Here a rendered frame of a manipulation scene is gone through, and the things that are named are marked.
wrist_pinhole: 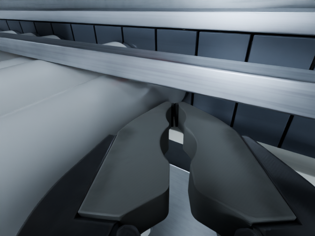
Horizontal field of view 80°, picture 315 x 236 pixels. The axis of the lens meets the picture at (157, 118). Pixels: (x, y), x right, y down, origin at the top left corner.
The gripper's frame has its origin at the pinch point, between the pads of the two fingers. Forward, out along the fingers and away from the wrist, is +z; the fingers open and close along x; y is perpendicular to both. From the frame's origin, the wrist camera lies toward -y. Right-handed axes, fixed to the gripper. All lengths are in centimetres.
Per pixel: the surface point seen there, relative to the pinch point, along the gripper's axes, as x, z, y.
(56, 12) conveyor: -13.3, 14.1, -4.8
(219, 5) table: 4.3, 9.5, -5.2
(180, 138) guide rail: 0.7, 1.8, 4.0
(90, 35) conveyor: -8.7, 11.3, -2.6
